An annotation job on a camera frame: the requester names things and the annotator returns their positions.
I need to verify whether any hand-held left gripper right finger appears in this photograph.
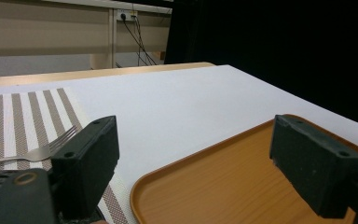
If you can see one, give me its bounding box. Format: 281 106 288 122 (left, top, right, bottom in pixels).
268 114 358 219

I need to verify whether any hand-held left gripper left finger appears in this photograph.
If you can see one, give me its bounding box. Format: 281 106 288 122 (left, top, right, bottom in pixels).
49 115 120 220

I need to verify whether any silver metal fork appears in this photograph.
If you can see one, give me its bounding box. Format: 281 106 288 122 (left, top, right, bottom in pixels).
0 125 79 168

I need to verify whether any orange wood-grain tray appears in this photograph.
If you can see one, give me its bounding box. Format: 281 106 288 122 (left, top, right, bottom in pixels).
130 113 358 224

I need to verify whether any striped beige placemat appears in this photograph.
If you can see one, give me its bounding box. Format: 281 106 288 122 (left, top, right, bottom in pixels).
0 87 138 224

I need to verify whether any wooden table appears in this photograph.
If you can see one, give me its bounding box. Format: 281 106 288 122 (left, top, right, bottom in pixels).
0 62 216 89

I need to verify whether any beige wooden shelf unit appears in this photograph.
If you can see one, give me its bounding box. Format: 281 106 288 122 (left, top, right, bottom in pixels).
0 0 172 71

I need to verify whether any black curtain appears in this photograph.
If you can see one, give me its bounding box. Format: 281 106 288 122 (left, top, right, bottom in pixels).
163 0 358 131

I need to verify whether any black cable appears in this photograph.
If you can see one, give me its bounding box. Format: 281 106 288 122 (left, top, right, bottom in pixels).
132 13 150 67
120 13 158 66

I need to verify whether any white wall socket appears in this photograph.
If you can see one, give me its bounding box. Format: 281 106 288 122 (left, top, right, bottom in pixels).
117 9 139 22

